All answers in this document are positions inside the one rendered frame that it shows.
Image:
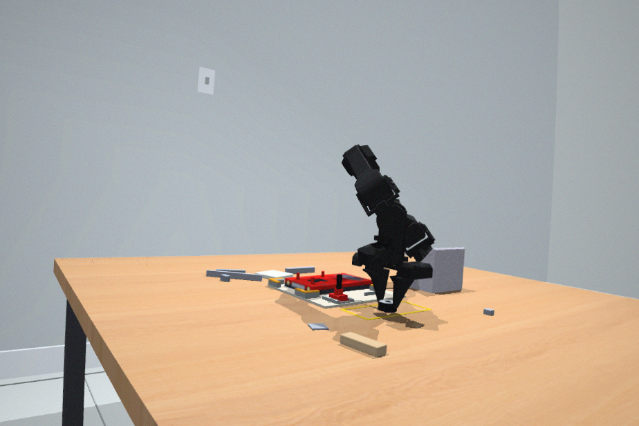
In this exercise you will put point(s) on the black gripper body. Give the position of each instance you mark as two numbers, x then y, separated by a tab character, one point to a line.
409	269

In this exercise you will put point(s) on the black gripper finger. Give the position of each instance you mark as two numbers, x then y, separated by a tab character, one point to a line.
379	279
400	287

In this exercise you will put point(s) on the white and black wheel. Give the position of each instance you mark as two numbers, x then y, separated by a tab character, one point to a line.
386	305

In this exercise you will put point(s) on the tan rectangular block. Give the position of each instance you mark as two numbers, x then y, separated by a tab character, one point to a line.
363	344

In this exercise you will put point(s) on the red rectangular plate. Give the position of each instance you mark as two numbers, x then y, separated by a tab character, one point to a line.
327	283

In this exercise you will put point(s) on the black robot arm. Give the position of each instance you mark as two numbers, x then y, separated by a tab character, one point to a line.
375	191

